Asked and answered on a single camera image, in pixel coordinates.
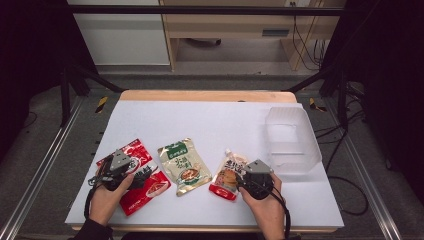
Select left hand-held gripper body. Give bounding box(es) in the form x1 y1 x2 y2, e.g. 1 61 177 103
88 149 134 192

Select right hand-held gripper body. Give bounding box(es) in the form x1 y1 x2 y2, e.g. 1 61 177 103
234 159 276 201

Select red seasoning packet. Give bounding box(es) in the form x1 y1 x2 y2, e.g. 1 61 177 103
95 138 173 217

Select small white and red packet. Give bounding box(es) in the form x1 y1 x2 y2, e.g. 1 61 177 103
208 148 249 202

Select beige packet with green label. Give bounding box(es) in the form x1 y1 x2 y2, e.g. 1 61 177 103
157 137 213 198

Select clear plastic container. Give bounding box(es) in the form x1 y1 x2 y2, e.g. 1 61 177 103
264 106 323 176

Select person's right hand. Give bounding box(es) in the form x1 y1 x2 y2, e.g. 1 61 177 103
238 173 289 232

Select person's left hand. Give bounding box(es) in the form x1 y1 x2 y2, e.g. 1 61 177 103
88 173 135 228

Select yellow and black tape piece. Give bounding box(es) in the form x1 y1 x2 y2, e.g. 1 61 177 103
95 95 109 114
308 97 328 113

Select white table cover sheet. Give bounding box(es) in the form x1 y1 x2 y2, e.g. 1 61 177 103
64 100 345 229

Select wooden table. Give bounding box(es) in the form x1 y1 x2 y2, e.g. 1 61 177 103
71 89 338 234

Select white cabinet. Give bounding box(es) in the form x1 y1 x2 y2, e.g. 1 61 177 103
66 0 171 67

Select black curtain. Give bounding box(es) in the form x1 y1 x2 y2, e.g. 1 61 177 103
0 0 98 161
321 0 424 208

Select light wooden desk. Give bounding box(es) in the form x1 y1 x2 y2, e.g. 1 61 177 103
159 0 348 72

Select black horizontal metal bar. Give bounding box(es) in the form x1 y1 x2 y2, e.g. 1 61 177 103
68 4 346 17

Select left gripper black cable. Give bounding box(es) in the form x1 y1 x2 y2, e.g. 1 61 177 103
83 181 101 220

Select black floor cable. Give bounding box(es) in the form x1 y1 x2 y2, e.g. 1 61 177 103
314 109 369 217

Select hanging black cables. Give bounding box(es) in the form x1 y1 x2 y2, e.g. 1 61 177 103
291 1 329 72

